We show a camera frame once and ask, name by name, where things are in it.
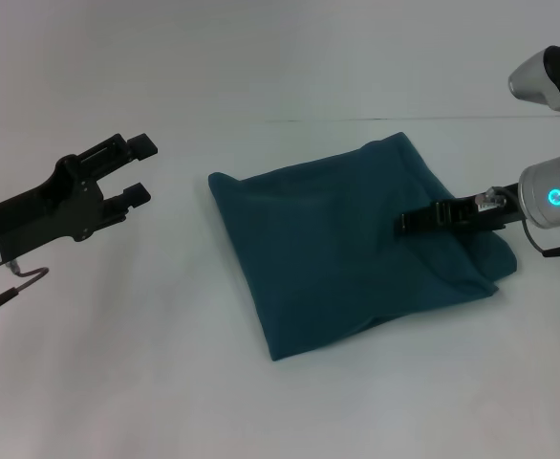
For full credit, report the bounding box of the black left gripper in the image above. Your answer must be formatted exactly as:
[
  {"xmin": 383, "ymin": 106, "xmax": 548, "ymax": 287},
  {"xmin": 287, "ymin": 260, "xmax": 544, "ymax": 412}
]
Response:
[{"xmin": 0, "ymin": 132, "xmax": 161, "ymax": 270}]

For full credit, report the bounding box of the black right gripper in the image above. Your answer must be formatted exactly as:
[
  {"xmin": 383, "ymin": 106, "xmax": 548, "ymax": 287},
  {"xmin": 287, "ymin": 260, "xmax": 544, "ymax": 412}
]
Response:
[{"xmin": 393, "ymin": 183, "xmax": 526, "ymax": 237}]

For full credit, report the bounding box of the blue t-shirt with FREE print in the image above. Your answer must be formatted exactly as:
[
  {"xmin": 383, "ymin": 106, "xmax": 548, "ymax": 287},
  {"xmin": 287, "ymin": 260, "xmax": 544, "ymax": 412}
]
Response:
[{"xmin": 206, "ymin": 131, "xmax": 519, "ymax": 363}]

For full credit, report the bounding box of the translucent network plug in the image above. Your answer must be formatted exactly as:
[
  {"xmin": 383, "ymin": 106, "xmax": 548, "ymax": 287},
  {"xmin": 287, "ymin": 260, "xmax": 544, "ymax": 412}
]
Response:
[{"xmin": 474, "ymin": 187, "xmax": 507, "ymax": 212}]

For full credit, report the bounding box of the left arm cable with plug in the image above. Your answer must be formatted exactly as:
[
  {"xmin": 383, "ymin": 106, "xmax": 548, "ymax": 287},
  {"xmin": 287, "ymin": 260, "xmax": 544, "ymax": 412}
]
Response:
[{"xmin": 0, "ymin": 278, "xmax": 52, "ymax": 332}]

